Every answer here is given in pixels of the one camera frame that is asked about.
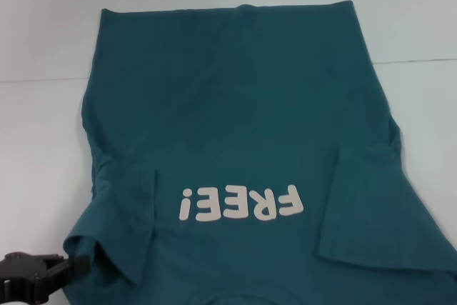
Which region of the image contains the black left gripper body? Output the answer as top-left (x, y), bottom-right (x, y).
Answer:
top-left (0, 252), bottom-right (50, 281)

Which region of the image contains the blue FREE print t-shirt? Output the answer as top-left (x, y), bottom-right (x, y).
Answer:
top-left (61, 0), bottom-right (457, 305)

